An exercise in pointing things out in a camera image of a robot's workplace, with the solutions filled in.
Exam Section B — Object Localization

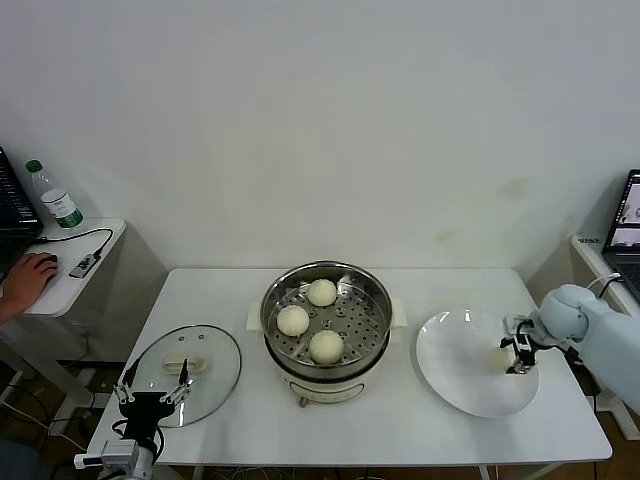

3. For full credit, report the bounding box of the dark grey trouser leg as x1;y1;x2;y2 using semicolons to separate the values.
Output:
0;437;54;480

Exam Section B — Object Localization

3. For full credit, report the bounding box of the black usb hub cable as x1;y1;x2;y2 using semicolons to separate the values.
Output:
34;227;115;261

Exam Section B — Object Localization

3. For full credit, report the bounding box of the cream electric cooker base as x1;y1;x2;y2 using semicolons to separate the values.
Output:
264;327;405;409

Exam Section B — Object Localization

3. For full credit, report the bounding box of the black laptop red screen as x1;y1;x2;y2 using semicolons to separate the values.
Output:
0;145;45;281

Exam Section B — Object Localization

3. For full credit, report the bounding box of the white laptop cable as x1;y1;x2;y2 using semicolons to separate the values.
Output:
587;272;624;292

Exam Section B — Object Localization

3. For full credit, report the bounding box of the dark laptop with video windows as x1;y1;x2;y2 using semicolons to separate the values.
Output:
602;169;640;306

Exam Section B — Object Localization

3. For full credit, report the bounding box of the clear bottle green label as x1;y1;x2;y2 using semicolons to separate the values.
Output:
24;159;85;230

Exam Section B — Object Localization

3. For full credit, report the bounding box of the white labelled side table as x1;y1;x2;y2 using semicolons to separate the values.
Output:
524;233;640;444

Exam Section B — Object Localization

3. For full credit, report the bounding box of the white round plate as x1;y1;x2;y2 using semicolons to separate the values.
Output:
415;309;542;420

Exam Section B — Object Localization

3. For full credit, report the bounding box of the stainless steel steamer basket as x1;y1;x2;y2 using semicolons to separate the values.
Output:
248;259;409;381

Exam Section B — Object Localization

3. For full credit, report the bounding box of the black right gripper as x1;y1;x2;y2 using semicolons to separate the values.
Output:
498;319;546;376

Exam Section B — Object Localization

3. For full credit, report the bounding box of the white steamed baozi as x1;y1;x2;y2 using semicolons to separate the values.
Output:
276;305;310;337
308;329;346;365
488;349;515;374
306;278;338;307

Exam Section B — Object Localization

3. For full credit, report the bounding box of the person's bare hand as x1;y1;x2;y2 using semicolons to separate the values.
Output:
2;252;60;315

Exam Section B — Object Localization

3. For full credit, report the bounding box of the black cable with adapter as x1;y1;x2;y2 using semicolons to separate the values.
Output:
566;279;624;369

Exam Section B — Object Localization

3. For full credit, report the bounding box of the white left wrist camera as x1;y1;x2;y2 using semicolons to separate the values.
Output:
73;439;139;470

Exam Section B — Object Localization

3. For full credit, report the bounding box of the round glass pot lid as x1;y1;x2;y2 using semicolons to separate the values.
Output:
128;324;244;429

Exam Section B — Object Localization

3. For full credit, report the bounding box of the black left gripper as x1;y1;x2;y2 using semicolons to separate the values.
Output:
113;357;195;441

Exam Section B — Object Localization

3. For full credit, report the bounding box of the silver usb hub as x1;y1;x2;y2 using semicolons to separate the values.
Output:
68;253;96;279

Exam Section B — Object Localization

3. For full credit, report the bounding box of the white rounded side table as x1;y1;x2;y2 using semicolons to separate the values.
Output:
0;218;167;419

